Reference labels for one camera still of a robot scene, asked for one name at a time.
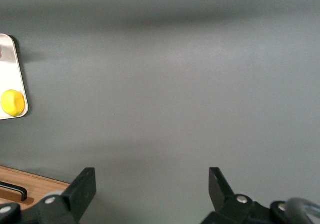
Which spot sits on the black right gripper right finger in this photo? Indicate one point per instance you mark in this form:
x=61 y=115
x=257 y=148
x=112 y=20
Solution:
x=220 y=194

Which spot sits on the red rimmed round can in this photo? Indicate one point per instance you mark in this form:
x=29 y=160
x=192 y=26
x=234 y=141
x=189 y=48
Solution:
x=0 y=52

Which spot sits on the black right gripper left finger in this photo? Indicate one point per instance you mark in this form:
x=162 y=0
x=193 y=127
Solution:
x=80 y=194

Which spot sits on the white rectangular tray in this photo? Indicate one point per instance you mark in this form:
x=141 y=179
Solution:
x=10 y=71

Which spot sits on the yellow lemon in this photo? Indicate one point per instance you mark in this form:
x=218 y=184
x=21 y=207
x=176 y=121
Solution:
x=12 y=103

